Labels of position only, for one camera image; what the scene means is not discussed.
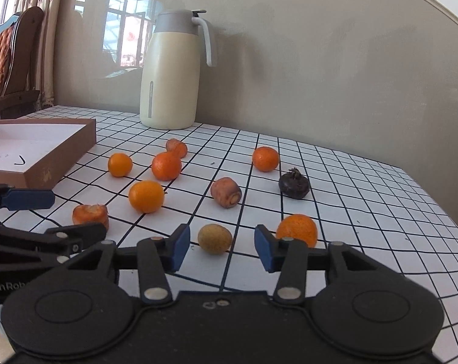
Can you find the shallow brown cardboard box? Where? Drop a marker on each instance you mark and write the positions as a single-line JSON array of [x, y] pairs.
[[36, 153]]

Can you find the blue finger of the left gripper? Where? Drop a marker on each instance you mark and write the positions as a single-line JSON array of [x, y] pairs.
[[18, 199]]

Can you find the cream thermos jug grey lid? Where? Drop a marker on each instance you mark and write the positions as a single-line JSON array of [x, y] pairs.
[[171, 70]]

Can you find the dark purple mangosteen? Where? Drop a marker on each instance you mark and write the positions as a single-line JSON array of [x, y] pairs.
[[294, 184]]

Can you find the wooden chair orange cushion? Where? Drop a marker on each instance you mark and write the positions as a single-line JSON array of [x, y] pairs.
[[19, 39]]

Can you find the small orange tangerine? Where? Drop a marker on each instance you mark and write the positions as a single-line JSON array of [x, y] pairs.
[[120, 165]]

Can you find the large orange tangerine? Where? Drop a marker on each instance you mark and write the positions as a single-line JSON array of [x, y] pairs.
[[146, 197]]

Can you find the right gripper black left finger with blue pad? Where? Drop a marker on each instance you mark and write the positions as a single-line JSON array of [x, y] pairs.
[[94, 274]]

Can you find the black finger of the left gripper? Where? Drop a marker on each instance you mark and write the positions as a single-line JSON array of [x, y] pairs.
[[70, 240]]

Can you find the black white grid tablecloth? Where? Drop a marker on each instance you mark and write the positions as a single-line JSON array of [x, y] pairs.
[[374, 207]]

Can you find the beige patterned curtain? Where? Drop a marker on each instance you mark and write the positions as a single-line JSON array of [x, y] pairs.
[[43, 72]]

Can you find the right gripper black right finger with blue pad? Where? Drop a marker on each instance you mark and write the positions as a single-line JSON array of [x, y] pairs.
[[292, 259]]

